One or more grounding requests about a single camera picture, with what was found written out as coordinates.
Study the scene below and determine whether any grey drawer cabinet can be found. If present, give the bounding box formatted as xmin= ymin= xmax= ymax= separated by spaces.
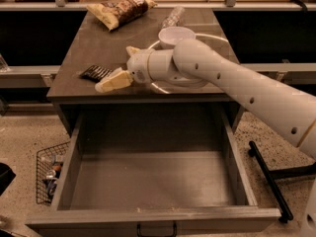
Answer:
xmin=47 ymin=8 xmax=245 ymax=133

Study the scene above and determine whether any black wire basket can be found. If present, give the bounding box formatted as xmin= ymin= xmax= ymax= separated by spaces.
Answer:
xmin=36 ymin=142 xmax=69 ymax=205

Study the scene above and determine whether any white bowl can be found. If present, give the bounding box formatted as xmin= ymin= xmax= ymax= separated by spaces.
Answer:
xmin=158 ymin=27 xmax=196 ymax=49

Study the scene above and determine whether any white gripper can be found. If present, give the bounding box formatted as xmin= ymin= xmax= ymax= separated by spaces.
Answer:
xmin=95 ymin=46 xmax=153 ymax=93

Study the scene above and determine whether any clear plastic bottle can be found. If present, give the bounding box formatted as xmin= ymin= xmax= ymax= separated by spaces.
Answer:
xmin=161 ymin=6 xmax=185 ymax=29

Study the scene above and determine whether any black drawer handle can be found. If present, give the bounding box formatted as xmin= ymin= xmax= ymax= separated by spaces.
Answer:
xmin=136 ymin=223 xmax=178 ymax=237

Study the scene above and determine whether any dark chocolate rxbar wrapper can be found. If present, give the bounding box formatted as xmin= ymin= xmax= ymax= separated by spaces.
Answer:
xmin=80 ymin=65 xmax=113 ymax=82

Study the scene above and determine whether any brown yellow chip bag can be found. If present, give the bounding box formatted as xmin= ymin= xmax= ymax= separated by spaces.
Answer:
xmin=87 ymin=0 xmax=156 ymax=31

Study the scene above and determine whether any black object at left edge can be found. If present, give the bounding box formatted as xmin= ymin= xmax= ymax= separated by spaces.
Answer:
xmin=0 ymin=163 xmax=16 ymax=196

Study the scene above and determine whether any black metal stand base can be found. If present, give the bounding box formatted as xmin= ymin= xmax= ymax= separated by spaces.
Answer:
xmin=248 ymin=141 xmax=316 ymax=223

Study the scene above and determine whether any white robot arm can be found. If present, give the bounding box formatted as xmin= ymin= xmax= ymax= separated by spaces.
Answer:
xmin=95 ymin=39 xmax=316 ymax=159

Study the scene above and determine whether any open grey top drawer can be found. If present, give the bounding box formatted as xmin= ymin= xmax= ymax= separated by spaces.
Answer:
xmin=26 ymin=103 xmax=280 ymax=237

